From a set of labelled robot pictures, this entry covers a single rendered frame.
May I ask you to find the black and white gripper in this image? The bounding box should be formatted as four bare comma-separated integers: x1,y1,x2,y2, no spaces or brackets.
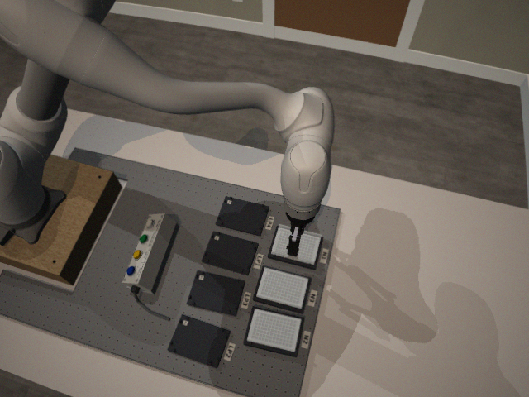
286,213,316,260

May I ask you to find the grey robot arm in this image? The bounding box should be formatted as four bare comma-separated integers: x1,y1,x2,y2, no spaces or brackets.
0,0,335,246

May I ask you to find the white button panel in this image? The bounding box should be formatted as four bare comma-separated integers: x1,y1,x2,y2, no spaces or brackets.
122,213,179,320

